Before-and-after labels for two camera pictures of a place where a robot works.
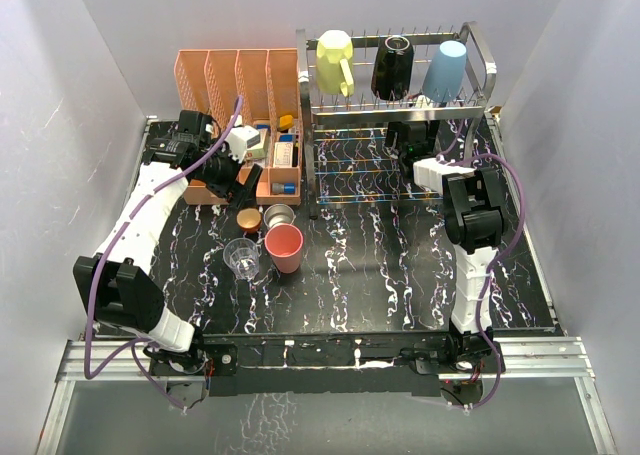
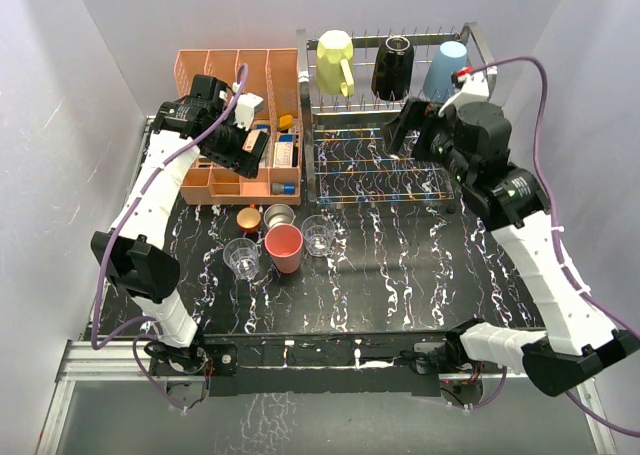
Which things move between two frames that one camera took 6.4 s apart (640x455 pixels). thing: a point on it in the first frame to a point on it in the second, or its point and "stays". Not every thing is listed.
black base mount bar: x=265 y=365 stays
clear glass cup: x=242 y=255 stays
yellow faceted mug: x=334 y=64 stays
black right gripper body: x=393 y=131 to x=436 y=138
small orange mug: x=249 y=219 stays
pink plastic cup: x=285 y=242 stays
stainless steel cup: x=278 y=214 stays
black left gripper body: x=221 y=168 to x=226 y=145
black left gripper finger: x=246 y=192 to x=252 y=150
